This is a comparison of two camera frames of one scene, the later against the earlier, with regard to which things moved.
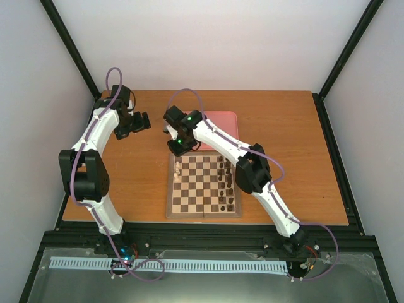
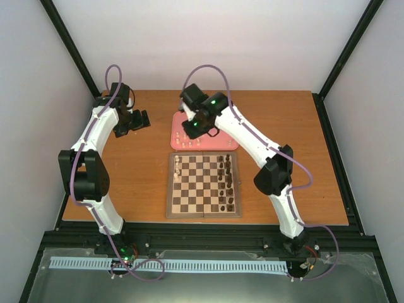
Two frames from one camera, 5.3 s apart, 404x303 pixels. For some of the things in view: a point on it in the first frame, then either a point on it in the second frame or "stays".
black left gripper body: (130, 125) stays
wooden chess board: (202, 185) stays
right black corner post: (319, 98) stays
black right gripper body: (183, 146) → (198, 129)
